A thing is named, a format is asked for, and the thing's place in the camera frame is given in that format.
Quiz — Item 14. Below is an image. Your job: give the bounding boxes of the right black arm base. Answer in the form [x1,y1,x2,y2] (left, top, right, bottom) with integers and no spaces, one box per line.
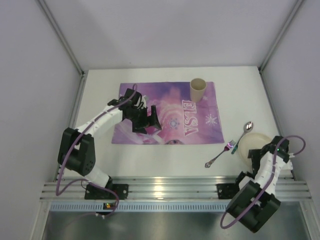
[216,183,239,200]

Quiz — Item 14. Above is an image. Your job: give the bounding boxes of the beige plate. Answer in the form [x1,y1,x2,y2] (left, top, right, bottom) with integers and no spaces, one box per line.
[237,132,272,168]

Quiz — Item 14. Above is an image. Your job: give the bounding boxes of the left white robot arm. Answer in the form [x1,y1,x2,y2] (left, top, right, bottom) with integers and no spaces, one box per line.
[57,85,162,192]

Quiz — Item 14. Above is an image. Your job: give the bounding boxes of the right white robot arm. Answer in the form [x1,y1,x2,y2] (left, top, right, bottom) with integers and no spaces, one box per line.
[220,136,290,233]

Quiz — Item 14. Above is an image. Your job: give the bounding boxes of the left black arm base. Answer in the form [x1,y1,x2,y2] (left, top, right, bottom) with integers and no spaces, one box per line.
[84,184,129,200]

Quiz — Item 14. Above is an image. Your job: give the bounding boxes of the aluminium frame post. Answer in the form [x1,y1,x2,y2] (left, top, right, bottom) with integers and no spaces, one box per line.
[258,0,308,72]
[37,0,86,76]

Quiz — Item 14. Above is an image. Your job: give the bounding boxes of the iridescent spoon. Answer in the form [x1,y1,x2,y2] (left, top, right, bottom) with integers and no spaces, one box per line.
[231,121,254,155]

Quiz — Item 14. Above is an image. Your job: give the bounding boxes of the slotted cable duct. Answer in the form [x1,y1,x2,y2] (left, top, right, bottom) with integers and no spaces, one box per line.
[50,201,228,213]

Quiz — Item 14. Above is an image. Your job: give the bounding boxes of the right aluminium frame post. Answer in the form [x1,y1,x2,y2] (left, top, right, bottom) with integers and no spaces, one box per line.
[258,0,308,72]

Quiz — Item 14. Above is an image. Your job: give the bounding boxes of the left aluminium frame post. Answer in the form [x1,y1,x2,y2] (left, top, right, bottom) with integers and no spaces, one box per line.
[37,0,86,76]

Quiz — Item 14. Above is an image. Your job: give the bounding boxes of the beige cup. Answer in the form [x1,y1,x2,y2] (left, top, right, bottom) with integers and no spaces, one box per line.
[190,78,207,103]

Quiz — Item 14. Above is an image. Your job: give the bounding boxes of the iridescent fork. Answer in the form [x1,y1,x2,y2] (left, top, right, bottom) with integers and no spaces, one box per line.
[204,140,236,168]

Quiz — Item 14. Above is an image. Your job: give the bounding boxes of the aluminium mounting rail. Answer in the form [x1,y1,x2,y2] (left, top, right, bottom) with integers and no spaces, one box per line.
[40,176,312,202]

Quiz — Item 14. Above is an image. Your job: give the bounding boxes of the purple Elsa placemat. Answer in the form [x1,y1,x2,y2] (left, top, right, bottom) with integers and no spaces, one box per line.
[111,82,225,145]

